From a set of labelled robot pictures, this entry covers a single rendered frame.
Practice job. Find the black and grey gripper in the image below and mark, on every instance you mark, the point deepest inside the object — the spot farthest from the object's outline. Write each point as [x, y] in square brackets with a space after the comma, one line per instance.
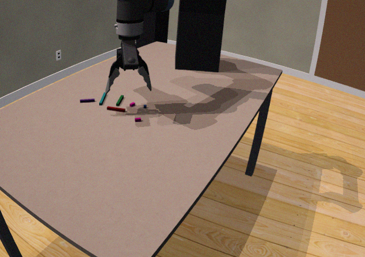
[114, 71]

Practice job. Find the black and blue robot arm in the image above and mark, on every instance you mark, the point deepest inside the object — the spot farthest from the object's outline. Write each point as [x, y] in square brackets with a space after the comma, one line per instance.
[130, 19]

